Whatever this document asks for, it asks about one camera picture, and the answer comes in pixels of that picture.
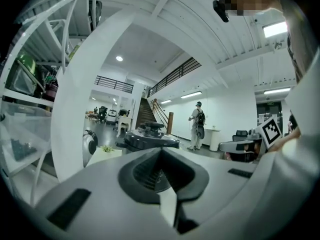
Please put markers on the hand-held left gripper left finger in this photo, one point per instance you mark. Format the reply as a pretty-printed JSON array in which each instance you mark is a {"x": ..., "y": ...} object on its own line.
[{"x": 100, "y": 209}]

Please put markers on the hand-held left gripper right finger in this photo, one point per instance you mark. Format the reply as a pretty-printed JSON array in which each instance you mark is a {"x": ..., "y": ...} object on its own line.
[{"x": 225, "y": 196}]

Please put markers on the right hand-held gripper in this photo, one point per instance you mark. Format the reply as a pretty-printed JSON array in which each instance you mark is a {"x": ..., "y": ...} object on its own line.
[{"x": 271, "y": 134}]

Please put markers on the pressure cooker lid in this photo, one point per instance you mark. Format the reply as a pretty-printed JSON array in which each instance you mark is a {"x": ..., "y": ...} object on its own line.
[{"x": 150, "y": 140}]

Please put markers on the person's right forearm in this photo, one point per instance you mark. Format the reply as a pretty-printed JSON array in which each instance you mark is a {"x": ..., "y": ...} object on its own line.
[{"x": 287, "y": 140}]

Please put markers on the black office chair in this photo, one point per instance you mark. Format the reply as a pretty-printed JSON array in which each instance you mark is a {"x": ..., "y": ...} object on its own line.
[{"x": 240, "y": 135}]

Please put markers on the white rounded cabinet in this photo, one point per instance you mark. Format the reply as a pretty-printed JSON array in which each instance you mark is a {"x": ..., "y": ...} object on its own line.
[{"x": 213, "y": 139}]

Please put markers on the dark glass double door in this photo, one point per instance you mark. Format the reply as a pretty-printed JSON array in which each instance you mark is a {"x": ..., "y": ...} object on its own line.
[{"x": 268, "y": 116}]

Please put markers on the green succulent plant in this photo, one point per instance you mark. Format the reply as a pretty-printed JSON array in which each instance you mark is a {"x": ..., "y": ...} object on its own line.
[{"x": 107, "y": 149}]

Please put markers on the ceiling strip light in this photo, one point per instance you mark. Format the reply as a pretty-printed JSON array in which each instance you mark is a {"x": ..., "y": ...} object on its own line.
[
  {"x": 277, "y": 91},
  {"x": 191, "y": 95},
  {"x": 166, "y": 101}
]

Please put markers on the dark wooden staircase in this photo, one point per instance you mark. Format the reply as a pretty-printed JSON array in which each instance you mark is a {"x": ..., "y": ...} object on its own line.
[{"x": 147, "y": 116}]

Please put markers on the black mezzanine railing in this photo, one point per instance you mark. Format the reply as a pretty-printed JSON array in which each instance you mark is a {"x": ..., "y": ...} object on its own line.
[
  {"x": 113, "y": 83},
  {"x": 175, "y": 76}
]

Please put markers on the white ornate side table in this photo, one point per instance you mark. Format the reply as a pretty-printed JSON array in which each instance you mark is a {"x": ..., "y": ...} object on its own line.
[{"x": 125, "y": 120}]

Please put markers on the white wheeled machine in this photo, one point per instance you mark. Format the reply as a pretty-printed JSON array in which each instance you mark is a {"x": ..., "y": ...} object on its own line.
[{"x": 111, "y": 116}]

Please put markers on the clear plastic storage box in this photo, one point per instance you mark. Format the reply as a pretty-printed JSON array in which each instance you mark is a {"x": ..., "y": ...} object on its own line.
[{"x": 22, "y": 134}]

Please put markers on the person's brown printed t-shirt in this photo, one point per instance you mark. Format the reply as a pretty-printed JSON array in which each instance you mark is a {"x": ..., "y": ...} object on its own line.
[{"x": 297, "y": 46}]

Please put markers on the rectangular ceiling panel light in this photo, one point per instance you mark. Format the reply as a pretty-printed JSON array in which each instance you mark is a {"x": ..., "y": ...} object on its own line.
[{"x": 275, "y": 29}]

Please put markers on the round ceiling downlight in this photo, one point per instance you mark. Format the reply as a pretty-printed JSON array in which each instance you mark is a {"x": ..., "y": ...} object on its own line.
[{"x": 119, "y": 58}]

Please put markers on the green round container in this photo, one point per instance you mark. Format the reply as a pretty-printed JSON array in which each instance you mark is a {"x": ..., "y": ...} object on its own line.
[{"x": 26, "y": 64}]

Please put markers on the white metal shelf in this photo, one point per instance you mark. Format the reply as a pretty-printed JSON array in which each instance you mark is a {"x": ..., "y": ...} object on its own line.
[{"x": 35, "y": 46}]

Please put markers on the black head-worn camera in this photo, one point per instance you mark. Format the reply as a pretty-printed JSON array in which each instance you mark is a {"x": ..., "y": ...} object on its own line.
[{"x": 221, "y": 10}]

